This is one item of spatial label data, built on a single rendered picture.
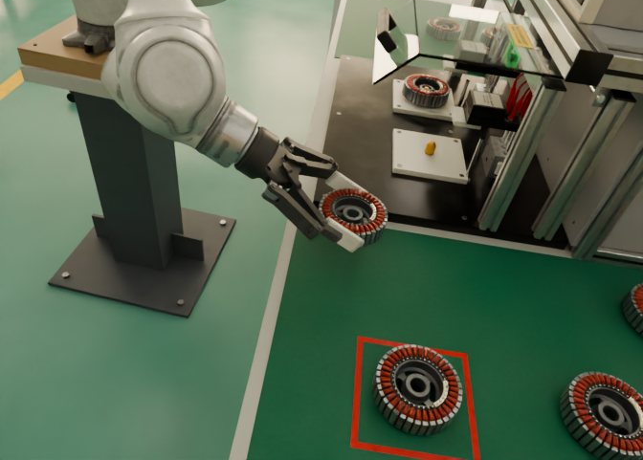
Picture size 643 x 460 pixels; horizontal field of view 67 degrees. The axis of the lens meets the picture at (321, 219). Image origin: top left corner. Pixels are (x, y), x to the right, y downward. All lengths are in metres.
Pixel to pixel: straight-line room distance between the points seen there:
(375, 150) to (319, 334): 0.47
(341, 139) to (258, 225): 0.95
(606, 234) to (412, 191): 0.34
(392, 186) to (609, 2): 0.44
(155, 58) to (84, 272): 1.39
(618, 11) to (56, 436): 1.52
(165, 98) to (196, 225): 1.45
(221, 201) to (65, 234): 0.58
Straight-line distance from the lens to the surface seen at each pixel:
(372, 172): 0.98
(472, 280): 0.86
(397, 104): 1.21
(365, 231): 0.76
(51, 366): 1.66
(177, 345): 1.61
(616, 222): 0.96
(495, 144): 1.07
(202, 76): 0.50
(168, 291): 1.72
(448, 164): 1.04
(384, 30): 0.81
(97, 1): 1.31
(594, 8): 0.86
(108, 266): 1.83
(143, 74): 0.50
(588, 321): 0.90
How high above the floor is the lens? 1.35
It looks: 42 degrees down
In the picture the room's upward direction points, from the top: 9 degrees clockwise
